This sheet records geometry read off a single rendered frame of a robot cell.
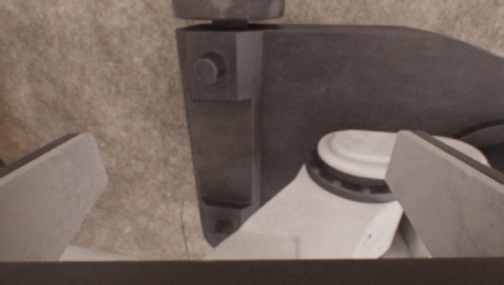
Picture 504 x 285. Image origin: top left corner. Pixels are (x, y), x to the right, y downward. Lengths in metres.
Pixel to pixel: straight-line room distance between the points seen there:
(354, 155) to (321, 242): 0.12
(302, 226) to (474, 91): 0.35
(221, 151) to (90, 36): 0.47
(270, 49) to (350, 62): 0.13
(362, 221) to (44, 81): 0.90
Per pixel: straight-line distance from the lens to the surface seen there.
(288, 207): 0.32
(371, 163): 0.35
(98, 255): 0.93
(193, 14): 0.45
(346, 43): 0.45
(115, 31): 0.77
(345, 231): 0.31
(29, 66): 0.99
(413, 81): 0.49
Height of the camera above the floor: 0.61
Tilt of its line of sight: 60 degrees down
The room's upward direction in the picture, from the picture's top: 158 degrees counter-clockwise
